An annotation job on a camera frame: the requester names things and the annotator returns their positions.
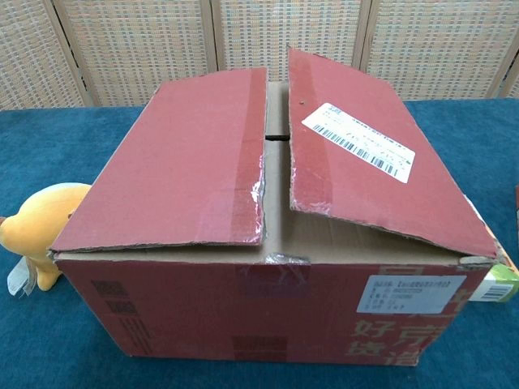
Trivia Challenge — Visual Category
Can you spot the red cardboard shipping box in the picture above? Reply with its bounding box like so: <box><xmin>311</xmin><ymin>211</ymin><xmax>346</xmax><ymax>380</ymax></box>
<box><xmin>47</xmin><ymin>45</ymin><xmax>513</xmax><ymax>369</ymax></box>

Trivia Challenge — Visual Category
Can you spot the green and red snack box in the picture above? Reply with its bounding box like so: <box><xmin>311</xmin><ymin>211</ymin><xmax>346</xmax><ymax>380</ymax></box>
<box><xmin>470</xmin><ymin>259</ymin><xmax>519</xmax><ymax>304</ymax></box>

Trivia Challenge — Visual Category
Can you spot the woven folding screen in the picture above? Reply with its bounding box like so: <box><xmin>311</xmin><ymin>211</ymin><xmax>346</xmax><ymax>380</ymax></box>
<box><xmin>0</xmin><ymin>0</ymin><xmax>519</xmax><ymax>111</ymax></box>

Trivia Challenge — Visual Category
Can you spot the yellow plush toy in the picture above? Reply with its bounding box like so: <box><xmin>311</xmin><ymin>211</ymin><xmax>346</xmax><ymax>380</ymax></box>
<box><xmin>0</xmin><ymin>182</ymin><xmax>92</xmax><ymax>300</ymax></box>

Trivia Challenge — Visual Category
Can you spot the blue table cloth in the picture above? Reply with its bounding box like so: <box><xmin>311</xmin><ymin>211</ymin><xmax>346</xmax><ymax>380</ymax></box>
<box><xmin>0</xmin><ymin>98</ymin><xmax>519</xmax><ymax>389</ymax></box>

